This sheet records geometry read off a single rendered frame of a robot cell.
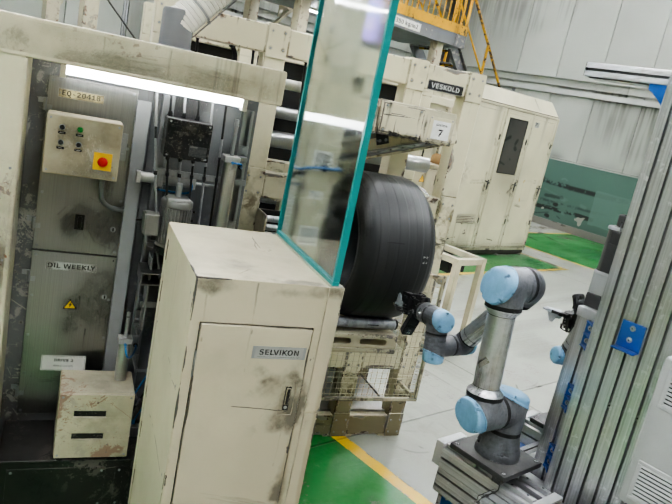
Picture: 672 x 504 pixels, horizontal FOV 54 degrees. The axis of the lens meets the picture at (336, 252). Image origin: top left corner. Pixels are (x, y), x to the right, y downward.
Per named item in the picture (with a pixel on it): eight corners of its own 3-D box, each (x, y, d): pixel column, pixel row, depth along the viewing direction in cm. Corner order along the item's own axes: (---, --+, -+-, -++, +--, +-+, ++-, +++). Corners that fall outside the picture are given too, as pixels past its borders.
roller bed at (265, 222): (254, 279, 292) (265, 215, 285) (246, 269, 305) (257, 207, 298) (295, 283, 300) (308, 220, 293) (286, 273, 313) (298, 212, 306)
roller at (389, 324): (314, 322, 260) (318, 327, 256) (317, 312, 259) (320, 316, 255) (392, 327, 274) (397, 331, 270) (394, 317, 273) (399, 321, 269)
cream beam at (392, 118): (325, 124, 269) (332, 88, 265) (306, 117, 291) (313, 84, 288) (451, 147, 292) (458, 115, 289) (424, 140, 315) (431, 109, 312)
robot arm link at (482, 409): (507, 436, 210) (543, 271, 200) (474, 442, 201) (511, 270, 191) (479, 419, 219) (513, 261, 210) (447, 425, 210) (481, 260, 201)
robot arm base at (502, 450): (527, 459, 220) (535, 432, 218) (502, 469, 210) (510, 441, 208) (491, 436, 231) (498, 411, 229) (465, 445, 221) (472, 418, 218)
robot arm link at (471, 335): (550, 260, 211) (457, 335, 243) (528, 259, 205) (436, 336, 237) (567, 290, 206) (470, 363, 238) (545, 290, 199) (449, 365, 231)
